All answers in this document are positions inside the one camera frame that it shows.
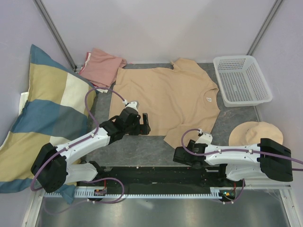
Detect beige t shirt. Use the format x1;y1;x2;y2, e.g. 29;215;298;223
113;58;220;148

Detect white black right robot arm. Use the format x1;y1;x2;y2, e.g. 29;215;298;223
173;138;293;186

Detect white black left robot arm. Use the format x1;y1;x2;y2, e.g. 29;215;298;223
31;107;151;193

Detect folded pink t shirt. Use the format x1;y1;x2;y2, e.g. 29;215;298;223
79;48;127;87

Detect beige bucket hat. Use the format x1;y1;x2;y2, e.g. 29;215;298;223
229;122;284;146

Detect blue yellow striped pillow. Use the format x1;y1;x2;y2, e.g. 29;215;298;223
0;45;96;193

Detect white plastic basket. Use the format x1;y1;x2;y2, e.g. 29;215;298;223
213;55;273;107

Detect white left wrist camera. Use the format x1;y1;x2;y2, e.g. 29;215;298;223
123;100;139;113

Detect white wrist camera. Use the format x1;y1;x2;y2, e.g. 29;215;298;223
123;100;139;113
196;129;213;145

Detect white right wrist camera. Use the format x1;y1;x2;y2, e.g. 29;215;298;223
196;129;213;145

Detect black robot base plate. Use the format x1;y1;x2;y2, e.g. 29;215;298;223
77;161;245;194

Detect aluminium rail right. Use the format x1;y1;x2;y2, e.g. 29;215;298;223
244;184;291;190

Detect grey slotted cable duct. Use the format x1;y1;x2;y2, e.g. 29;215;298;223
42;186;235;199

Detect left aluminium frame post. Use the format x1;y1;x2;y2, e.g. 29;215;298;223
33;0;78;71

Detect aluminium frame post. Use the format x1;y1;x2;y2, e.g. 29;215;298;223
246;0;284;56
33;0;78;71

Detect right aluminium frame post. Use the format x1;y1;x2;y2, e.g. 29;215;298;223
246;0;284;56

